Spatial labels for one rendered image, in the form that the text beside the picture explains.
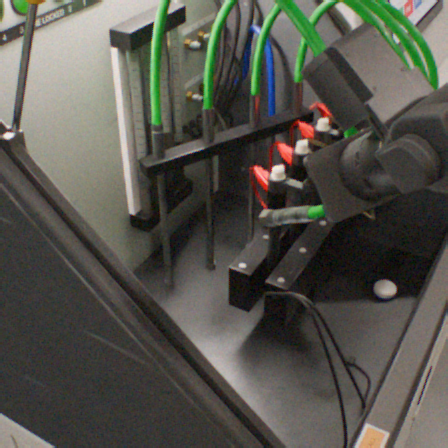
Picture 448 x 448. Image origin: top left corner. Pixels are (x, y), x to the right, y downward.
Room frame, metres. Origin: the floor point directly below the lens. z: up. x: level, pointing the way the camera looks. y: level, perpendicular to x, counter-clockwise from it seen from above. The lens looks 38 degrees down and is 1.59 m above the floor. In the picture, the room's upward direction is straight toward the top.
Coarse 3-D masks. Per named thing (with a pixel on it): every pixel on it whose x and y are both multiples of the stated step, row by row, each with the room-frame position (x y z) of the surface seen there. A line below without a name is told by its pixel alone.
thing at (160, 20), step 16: (160, 0) 0.76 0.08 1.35; (288, 0) 0.58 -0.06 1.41; (160, 16) 0.77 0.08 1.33; (288, 16) 0.58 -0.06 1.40; (304, 16) 0.57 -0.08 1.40; (160, 32) 0.78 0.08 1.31; (304, 32) 0.56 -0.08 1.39; (160, 48) 0.79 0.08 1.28; (320, 48) 0.54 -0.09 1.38; (160, 112) 0.80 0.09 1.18; (160, 128) 0.79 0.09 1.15; (352, 128) 0.50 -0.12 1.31; (320, 208) 0.52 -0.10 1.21
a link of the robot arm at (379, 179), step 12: (372, 120) 0.39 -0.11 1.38; (372, 132) 0.41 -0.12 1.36; (372, 144) 0.39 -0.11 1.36; (360, 156) 0.41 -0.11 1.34; (372, 156) 0.39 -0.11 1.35; (360, 168) 0.41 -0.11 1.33; (372, 168) 0.39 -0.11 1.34; (372, 180) 0.39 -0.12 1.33; (384, 180) 0.38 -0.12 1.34; (384, 192) 0.40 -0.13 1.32; (396, 192) 0.39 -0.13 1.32
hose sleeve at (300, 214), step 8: (288, 208) 0.57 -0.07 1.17; (296, 208) 0.56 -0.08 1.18; (304, 208) 0.54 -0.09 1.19; (272, 216) 0.58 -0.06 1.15; (280, 216) 0.57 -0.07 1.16; (288, 216) 0.56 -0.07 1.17; (296, 216) 0.55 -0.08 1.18; (304, 216) 0.54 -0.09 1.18; (272, 224) 0.58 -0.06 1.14; (280, 224) 0.58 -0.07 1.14
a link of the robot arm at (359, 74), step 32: (352, 32) 0.42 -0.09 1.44; (320, 64) 0.42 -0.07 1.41; (352, 64) 0.40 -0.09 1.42; (384, 64) 0.40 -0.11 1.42; (320, 96) 0.42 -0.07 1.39; (352, 96) 0.40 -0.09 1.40; (384, 96) 0.38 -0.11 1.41; (416, 96) 0.39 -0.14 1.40; (384, 128) 0.37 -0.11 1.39; (384, 160) 0.34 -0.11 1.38; (416, 160) 0.31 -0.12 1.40
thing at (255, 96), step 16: (368, 0) 0.81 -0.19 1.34; (272, 16) 0.88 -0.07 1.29; (384, 16) 0.80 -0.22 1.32; (400, 32) 0.78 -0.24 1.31; (256, 48) 0.89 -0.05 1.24; (256, 64) 0.89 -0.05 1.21; (416, 64) 0.77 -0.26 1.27; (256, 80) 0.89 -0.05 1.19; (256, 96) 0.89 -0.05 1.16; (256, 112) 0.89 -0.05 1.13
